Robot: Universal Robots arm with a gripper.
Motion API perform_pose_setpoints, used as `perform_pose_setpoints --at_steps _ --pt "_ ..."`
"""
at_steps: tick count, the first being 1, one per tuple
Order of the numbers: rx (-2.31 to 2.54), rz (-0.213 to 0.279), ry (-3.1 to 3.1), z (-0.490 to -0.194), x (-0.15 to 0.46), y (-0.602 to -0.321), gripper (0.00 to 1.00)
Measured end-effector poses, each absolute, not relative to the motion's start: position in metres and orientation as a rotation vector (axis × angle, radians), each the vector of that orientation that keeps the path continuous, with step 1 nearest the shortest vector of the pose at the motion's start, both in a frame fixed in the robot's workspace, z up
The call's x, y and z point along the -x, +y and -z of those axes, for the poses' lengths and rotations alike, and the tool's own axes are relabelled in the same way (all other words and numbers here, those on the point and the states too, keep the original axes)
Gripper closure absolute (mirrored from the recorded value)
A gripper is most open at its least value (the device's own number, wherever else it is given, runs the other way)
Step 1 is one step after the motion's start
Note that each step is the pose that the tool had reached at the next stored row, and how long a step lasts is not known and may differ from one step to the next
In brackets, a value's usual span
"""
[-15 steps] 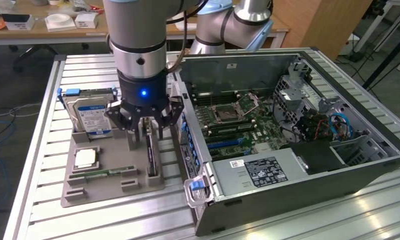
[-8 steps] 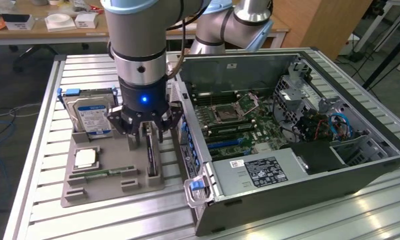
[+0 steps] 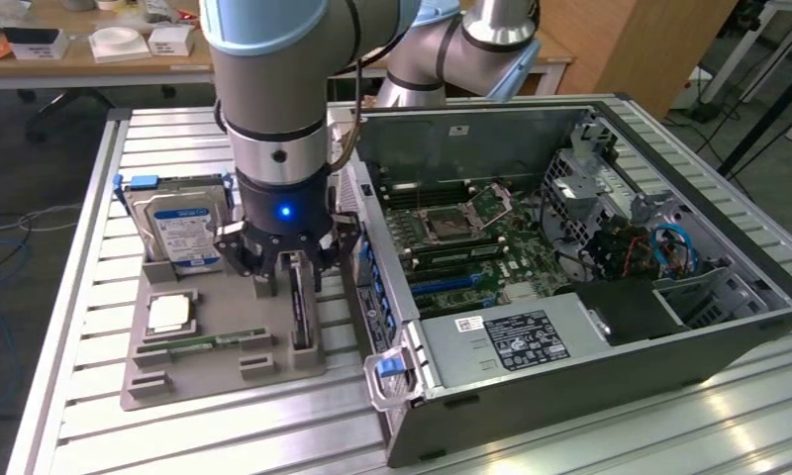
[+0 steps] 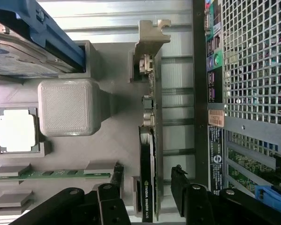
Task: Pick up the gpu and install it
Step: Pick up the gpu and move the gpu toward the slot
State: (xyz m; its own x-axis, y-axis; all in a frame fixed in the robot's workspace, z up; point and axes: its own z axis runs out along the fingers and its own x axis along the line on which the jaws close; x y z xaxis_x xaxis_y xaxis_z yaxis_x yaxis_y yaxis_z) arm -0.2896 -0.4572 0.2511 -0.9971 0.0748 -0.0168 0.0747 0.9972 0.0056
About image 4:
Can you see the grey printed parts rack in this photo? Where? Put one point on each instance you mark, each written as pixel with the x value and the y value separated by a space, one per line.
pixel 70 107

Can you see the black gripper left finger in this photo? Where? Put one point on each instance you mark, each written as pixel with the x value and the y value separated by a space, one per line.
pixel 107 211

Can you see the green RAM stick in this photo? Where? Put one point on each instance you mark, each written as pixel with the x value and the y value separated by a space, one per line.
pixel 56 174

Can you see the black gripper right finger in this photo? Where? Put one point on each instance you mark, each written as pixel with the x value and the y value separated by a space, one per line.
pixel 197 206

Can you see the silver CPU chip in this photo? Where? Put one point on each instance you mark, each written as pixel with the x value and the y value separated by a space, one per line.
pixel 16 130

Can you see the dark grey open PC case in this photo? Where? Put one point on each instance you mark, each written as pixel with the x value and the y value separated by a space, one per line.
pixel 248 122

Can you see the blue plastic disk carrier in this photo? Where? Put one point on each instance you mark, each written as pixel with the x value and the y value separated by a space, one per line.
pixel 56 35

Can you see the black service label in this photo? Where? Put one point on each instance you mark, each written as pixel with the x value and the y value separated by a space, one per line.
pixel 216 161

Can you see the silver hard disk blue label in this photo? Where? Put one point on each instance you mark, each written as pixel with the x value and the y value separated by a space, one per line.
pixel 18 51

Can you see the pink barcode sticker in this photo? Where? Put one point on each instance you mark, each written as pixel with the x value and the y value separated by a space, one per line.
pixel 216 117

